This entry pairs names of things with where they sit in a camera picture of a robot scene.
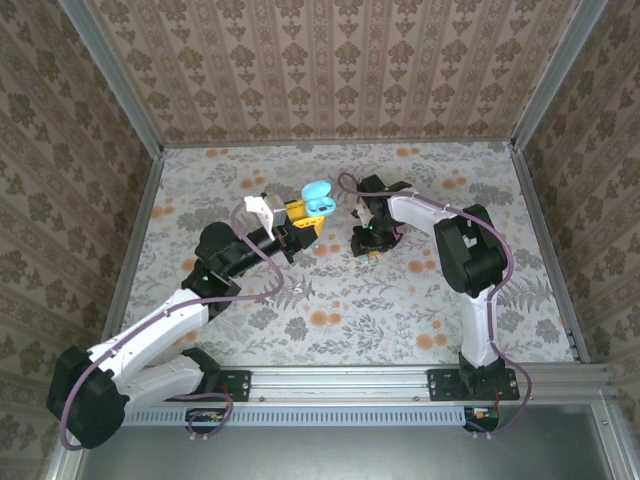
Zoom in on small black controller board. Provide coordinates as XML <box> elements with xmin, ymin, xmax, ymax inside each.
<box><xmin>185</xmin><ymin>407</ymin><xmax>226</xmax><ymax>427</ymax></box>
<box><xmin>464</xmin><ymin>407</ymin><xmax>501</xmax><ymax>431</ymax></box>

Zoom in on grey slotted cable duct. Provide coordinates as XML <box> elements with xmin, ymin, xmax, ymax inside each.
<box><xmin>122</xmin><ymin>405</ymin><xmax>501</xmax><ymax>427</ymax></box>

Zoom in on aluminium side frame rail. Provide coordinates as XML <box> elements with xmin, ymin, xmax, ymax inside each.
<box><xmin>47</xmin><ymin>147</ymin><xmax>166</xmax><ymax>480</ymax></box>
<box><xmin>509</xmin><ymin>142</ymin><xmax>640</xmax><ymax>480</ymax></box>

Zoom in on blue earbuds charging case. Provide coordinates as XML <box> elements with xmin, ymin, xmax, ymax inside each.
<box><xmin>299</xmin><ymin>180</ymin><xmax>337</xmax><ymax>220</ymax></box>

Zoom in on grey metal panel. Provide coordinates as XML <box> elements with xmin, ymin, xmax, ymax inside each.
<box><xmin>49</xmin><ymin>424</ymin><xmax>626</xmax><ymax>480</ymax></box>

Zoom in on aluminium back frame rail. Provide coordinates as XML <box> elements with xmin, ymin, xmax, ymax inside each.
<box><xmin>162</xmin><ymin>138</ymin><xmax>514</xmax><ymax>150</ymax></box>

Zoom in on aluminium corner post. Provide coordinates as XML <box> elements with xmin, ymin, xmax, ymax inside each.
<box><xmin>509</xmin><ymin>0</ymin><xmax>611</xmax><ymax>151</ymax></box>
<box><xmin>58</xmin><ymin>0</ymin><xmax>166</xmax><ymax>154</ymax></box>

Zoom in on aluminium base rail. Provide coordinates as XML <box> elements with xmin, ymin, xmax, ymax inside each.
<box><xmin>164</xmin><ymin>364</ymin><xmax>614</xmax><ymax>404</ymax></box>

